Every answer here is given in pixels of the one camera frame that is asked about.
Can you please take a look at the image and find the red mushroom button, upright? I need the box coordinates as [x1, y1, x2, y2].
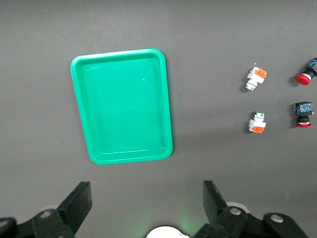
[294, 101, 314, 128]

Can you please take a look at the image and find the white orange connector block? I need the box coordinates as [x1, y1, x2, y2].
[244, 66, 267, 92]

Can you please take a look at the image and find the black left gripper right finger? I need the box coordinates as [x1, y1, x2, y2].
[193, 180, 310, 238]

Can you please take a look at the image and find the green plastic tray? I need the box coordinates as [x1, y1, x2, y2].
[70, 48, 173, 165]

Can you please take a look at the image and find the red mushroom button, tilted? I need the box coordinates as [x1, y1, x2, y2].
[295, 58, 317, 86]

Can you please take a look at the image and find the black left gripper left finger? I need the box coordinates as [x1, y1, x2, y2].
[0, 181, 93, 238]

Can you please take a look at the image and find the white orange green push button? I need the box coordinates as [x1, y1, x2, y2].
[248, 111, 267, 134]

